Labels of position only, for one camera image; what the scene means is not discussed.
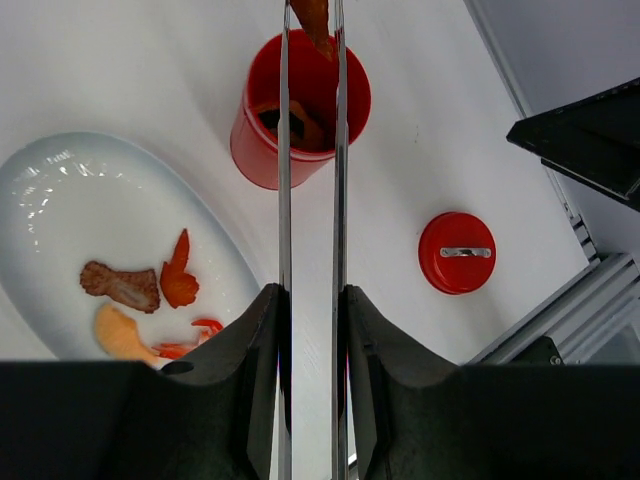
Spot white oval plate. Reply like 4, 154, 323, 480
1, 133, 260, 360

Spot pale orange salmon piece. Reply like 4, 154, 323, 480
93, 304, 159, 366

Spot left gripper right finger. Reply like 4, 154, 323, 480
344, 286, 639, 479

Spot right aluminium frame post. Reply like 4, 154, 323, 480
462, 0, 601, 261

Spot brown fried shrimp piece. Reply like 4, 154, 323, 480
289, 0, 334, 61

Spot orange fried food piece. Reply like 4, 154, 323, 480
254, 100, 326, 152

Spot brown meat slice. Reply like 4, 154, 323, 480
79, 260, 161, 314

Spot red shrimp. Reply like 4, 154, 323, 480
151, 317, 224, 360

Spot red round lid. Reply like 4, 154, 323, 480
418, 211, 497, 296

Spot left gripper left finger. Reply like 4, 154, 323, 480
1, 283, 283, 479

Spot red cylindrical container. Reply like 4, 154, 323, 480
230, 29, 372, 190

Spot aluminium mounting rail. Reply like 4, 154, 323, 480
472, 253, 639, 366

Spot white sushi roll piece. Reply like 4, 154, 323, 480
258, 108, 305, 142

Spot metal tongs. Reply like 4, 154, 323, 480
277, 1, 349, 479

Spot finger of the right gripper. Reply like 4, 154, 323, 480
506, 79, 640, 211

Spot red carrot fan slice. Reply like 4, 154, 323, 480
160, 229, 200, 309

